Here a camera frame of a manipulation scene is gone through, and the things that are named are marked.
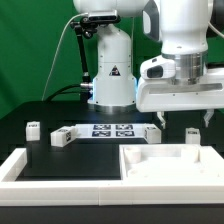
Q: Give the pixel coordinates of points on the white fiducial tag sheet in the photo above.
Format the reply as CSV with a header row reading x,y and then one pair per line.
x,y
109,130

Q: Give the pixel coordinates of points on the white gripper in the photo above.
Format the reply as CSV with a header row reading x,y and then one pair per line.
x,y
161,95

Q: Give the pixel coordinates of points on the grey rear camera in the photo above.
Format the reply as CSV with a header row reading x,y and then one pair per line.
x,y
110,16

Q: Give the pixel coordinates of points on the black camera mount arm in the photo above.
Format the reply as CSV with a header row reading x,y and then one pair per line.
x,y
82,50

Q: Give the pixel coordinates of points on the white U-shaped fence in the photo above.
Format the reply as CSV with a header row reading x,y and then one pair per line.
x,y
109,192

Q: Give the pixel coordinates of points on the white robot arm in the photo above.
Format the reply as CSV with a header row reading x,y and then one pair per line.
x,y
179,79

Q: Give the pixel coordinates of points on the white square tabletop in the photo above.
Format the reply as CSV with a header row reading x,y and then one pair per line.
x,y
170,161

